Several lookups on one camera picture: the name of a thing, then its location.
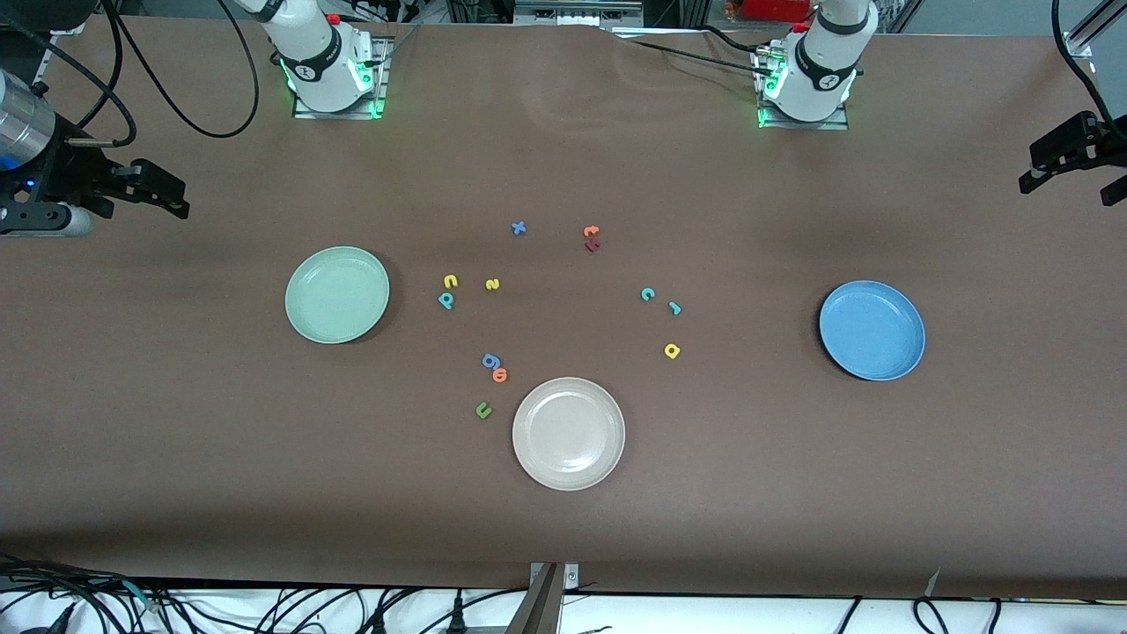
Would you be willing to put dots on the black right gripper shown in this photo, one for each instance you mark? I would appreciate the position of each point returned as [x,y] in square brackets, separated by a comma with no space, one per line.
[69,169]

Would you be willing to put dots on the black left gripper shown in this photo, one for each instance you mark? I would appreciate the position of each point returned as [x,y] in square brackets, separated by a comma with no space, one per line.
[1085,136]

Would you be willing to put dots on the light green plate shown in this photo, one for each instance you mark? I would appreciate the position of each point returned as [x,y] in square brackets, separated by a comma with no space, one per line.
[337,295]

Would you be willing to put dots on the blue plate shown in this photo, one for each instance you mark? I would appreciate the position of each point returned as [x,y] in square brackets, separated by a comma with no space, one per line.
[872,330]

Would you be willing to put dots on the red box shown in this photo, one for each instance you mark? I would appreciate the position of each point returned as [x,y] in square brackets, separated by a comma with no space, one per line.
[775,9]

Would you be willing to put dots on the small white paper tag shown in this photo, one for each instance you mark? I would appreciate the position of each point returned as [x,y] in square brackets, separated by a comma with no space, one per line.
[933,583]

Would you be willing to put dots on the silver equipment box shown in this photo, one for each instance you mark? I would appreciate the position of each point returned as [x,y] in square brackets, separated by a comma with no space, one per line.
[577,11]

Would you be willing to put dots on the beige plate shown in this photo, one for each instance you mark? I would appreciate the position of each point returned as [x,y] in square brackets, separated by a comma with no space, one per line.
[568,433]

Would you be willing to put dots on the black power plug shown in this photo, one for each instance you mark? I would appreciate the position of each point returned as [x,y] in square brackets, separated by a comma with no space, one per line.
[457,616]

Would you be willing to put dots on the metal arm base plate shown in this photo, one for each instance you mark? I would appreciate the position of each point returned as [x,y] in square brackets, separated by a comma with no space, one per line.
[381,79]
[836,126]

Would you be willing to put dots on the grey metal post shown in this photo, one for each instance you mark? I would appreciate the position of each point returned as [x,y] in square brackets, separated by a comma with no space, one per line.
[537,608]

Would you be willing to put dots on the metal bracket plate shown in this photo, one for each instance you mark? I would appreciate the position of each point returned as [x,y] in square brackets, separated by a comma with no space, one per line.
[570,577]

